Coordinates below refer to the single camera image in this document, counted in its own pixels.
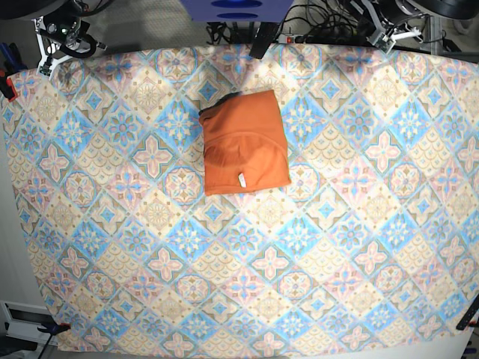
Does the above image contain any blue clamp upper left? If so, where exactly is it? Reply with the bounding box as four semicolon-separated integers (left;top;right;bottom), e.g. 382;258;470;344
1;43;27;102

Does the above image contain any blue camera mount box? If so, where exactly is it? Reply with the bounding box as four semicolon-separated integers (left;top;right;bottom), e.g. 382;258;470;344
180;0;293;22

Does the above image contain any orange T-shirt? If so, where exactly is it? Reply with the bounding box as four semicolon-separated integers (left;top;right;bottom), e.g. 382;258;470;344
198;90;291;196

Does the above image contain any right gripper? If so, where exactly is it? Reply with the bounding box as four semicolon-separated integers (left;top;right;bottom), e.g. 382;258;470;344
34;16;107;77

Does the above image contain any blue clamp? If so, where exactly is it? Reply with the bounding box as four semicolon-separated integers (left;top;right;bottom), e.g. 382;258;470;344
37;323;71;359
1;43;27;102

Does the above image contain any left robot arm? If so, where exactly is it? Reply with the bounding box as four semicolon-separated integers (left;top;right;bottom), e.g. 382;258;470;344
359;1;478;53

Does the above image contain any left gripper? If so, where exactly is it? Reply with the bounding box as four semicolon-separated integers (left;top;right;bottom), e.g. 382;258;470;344
359;0;422;52

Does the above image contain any white floor rail box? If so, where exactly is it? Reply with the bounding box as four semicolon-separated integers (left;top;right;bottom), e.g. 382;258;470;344
1;301;55;342

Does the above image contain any blue clamp lower left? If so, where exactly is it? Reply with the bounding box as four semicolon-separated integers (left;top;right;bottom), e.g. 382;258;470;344
37;323;71;359

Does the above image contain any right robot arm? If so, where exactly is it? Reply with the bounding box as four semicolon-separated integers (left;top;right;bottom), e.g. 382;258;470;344
1;0;113;78

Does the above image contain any power strip with red switch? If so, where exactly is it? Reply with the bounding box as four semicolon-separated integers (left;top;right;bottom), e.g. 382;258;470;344
276;34;363;46

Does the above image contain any patterned blue tablecloth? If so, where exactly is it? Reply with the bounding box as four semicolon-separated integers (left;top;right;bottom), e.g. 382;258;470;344
1;44;478;358

